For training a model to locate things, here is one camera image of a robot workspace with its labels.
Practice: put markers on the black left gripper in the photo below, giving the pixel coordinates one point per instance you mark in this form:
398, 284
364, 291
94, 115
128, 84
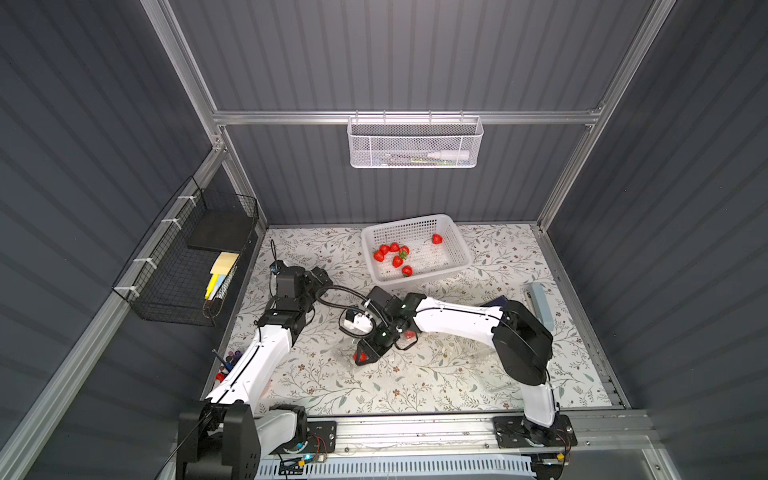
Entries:
318, 278

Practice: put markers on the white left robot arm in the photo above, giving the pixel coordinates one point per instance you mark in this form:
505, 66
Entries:
222, 437

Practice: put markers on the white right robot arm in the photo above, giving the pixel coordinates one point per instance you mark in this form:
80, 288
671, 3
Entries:
522, 343

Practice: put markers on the white marker in basket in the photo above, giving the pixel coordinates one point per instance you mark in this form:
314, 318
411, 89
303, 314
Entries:
450, 156

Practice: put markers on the white wire wall basket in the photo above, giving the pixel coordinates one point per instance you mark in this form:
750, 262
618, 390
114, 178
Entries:
402, 142

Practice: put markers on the yellow sticky notes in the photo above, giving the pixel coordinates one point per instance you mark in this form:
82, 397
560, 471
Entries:
219, 272

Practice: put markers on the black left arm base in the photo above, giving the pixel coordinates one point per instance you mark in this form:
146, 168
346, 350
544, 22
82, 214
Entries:
316, 437

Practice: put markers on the pink pen cup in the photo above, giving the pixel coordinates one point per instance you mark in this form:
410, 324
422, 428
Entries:
227, 364

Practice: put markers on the white perforated plastic basket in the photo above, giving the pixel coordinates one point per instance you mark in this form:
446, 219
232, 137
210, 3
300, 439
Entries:
423, 261

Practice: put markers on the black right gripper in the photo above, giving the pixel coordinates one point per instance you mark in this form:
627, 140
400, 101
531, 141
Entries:
372, 343

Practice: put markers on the dark blue book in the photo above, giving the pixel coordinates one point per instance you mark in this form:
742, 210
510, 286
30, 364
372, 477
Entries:
500, 301

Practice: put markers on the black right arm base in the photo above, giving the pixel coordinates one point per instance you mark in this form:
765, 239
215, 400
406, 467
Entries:
516, 431

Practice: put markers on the clear plastic clamshell container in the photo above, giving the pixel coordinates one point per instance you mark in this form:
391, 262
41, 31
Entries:
407, 340

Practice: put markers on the black wire wall basket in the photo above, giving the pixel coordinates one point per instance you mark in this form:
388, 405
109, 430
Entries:
166, 278

